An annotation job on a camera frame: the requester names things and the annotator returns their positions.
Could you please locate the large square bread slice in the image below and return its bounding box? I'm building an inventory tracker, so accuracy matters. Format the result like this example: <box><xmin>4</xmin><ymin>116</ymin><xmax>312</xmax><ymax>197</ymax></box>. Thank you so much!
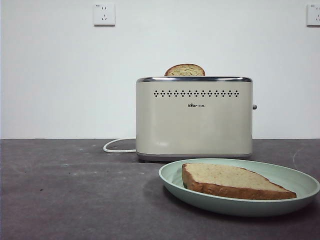
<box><xmin>181</xmin><ymin>162</ymin><xmax>298</xmax><ymax>201</ymax></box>

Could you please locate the pale green oval plate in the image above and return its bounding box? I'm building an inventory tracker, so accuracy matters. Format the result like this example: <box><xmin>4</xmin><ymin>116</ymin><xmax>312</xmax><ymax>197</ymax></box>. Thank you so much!
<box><xmin>158</xmin><ymin>157</ymin><xmax>320</xmax><ymax>218</ymax></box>

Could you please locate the cream two-slot toaster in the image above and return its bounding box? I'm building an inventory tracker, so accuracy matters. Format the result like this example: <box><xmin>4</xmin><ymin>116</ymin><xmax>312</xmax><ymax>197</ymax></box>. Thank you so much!
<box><xmin>135</xmin><ymin>76</ymin><xmax>259</xmax><ymax>163</ymax></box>

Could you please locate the small round-topped bread slice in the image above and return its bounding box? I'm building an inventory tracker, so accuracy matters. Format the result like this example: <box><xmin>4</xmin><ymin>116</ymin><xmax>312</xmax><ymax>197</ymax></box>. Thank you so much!
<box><xmin>163</xmin><ymin>63</ymin><xmax>206</xmax><ymax>77</ymax></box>

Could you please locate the white toaster power cord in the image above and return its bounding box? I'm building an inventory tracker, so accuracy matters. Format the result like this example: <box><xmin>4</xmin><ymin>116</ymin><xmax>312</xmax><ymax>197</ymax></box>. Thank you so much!
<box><xmin>103</xmin><ymin>137</ymin><xmax>138</xmax><ymax>154</ymax></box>

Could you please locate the white wall socket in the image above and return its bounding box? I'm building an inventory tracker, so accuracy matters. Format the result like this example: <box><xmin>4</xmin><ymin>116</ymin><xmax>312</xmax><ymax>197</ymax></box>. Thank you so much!
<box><xmin>93</xmin><ymin>2</ymin><xmax>116</xmax><ymax>27</ymax></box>
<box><xmin>306</xmin><ymin>3</ymin><xmax>320</xmax><ymax>27</ymax></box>

